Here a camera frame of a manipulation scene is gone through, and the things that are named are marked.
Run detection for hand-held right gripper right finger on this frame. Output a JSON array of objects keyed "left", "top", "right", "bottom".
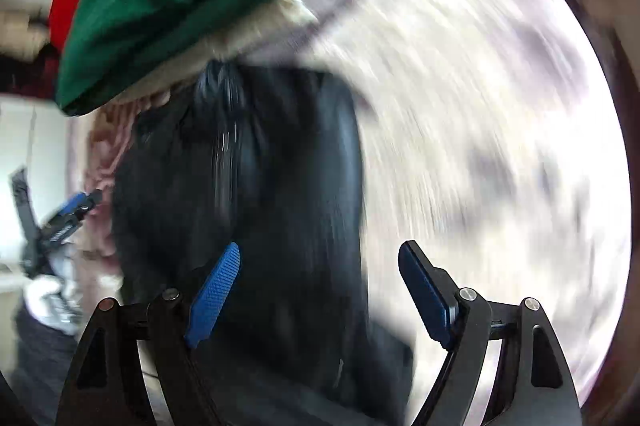
[{"left": 398, "top": 240, "right": 584, "bottom": 426}]

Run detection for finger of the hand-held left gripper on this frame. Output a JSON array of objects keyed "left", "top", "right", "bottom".
[
  {"left": 9, "top": 166, "right": 38, "bottom": 252},
  {"left": 42, "top": 189, "right": 103, "bottom": 232}
]

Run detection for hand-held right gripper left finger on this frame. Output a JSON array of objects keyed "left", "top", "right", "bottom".
[{"left": 56, "top": 241, "right": 241, "bottom": 426}]

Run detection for black garment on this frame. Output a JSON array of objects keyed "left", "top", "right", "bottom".
[{"left": 111, "top": 59, "right": 415, "bottom": 426}]

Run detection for pink knitted garment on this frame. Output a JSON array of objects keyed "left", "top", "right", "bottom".
[{"left": 75, "top": 99, "right": 176, "bottom": 267}]

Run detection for white patterned bed sheet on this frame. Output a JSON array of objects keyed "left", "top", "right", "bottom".
[{"left": 145, "top": 0, "right": 632, "bottom": 426}]

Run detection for beige garment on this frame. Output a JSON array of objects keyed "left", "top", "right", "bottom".
[{"left": 120, "top": 0, "right": 373, "bottom": 107}]

